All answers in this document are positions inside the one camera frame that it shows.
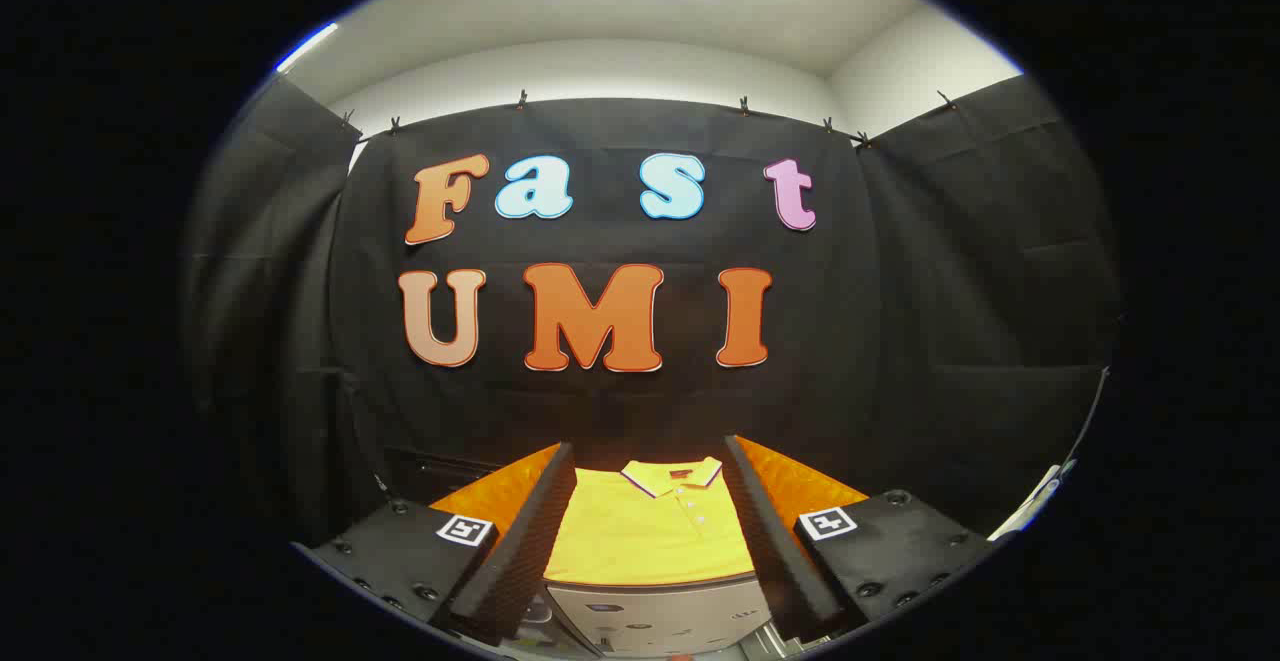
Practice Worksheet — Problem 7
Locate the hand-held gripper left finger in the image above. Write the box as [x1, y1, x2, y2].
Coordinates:
[308, 442, 578, 647]

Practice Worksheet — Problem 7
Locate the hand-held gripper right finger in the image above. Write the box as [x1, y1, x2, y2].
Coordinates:
[720, 434, 1003, 646]

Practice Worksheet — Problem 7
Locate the yellow polo shirt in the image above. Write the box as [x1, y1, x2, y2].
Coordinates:
[543, 456, 757, 586]

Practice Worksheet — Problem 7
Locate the black backdrop cloth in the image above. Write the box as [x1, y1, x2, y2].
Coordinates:
[180, 71, 1126, 552]

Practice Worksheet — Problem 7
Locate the row of black cloth clips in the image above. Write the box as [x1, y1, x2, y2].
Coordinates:
[338, 89, 961, 150]

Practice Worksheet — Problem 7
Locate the ceiling strip light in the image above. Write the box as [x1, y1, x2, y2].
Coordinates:
[276, 21, 341, 74]

